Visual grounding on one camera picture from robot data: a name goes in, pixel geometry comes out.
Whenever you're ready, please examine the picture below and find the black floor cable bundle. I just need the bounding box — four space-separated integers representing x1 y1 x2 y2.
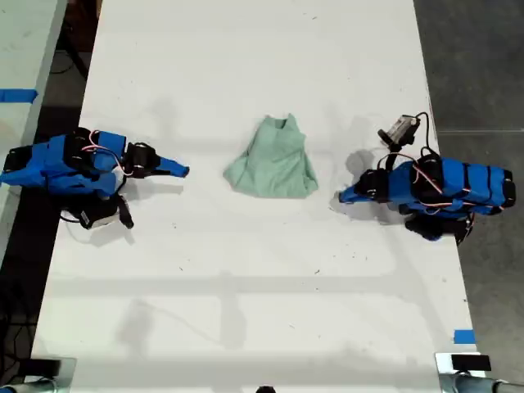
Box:
0 282 37 361

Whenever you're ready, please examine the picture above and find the pale green t-shirt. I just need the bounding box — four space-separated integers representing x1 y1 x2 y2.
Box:
223 113 319 201

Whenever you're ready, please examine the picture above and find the short blue tape strip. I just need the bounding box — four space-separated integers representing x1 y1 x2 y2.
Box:
453 328 477 346

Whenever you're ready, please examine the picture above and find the black camera box, white label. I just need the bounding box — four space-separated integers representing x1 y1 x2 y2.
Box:
77 194 135 230

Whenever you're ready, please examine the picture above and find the small black box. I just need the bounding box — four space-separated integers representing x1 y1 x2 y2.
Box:
23 358 62 376
450 355 492 372

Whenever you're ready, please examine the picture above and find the silver metal bracket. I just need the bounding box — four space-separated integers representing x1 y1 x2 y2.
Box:
434 351 493 393
27 356 78 393

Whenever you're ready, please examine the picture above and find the long blue tape strip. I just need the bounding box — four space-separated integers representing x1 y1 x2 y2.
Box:
0 88 39 103

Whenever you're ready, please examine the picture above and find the grey black camera box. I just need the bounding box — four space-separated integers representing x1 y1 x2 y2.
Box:
377 114 422 147

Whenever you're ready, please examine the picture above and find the grey side table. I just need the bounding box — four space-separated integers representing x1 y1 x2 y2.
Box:
0 0 69 257

